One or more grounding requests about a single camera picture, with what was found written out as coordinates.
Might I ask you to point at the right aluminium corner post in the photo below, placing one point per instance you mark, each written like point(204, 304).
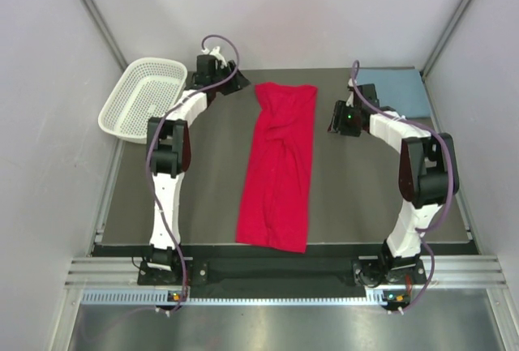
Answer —
point(445, 36)

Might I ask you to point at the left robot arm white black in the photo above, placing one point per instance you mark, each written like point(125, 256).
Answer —
point(168, 159)

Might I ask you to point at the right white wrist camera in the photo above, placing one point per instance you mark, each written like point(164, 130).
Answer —
point(350, 100)

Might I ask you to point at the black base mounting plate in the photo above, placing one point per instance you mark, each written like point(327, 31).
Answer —
point(357, 264)

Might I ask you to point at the red t shirt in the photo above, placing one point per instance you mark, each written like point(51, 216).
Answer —
point(274, 208)

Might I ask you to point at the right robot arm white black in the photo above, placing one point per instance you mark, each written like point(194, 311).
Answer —
point(427, 173)

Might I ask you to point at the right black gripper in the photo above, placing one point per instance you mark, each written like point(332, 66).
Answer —
point(338, 122)

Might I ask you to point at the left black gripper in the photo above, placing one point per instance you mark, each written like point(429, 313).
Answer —
point(238, 81)

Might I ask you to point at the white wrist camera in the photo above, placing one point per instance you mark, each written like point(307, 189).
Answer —
point(215, 52)
point(350, 100)

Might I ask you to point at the aluminium frame rail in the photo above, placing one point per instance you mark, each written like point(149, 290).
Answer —
point(451, 272)

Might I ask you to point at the left aluminium corner post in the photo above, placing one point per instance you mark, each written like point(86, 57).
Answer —
point(105, 32)

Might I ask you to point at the aluminium corner post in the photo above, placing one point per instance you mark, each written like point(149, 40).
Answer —
point(445, 36)
point(105, 32)

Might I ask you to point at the folded blue t shirt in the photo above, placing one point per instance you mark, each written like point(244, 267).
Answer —
point(401, 89)

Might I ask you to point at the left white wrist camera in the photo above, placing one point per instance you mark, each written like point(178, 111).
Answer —
point(215, 52)

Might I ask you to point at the white perforated plastic basket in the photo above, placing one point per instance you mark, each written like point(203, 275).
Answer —
point(148, 88)

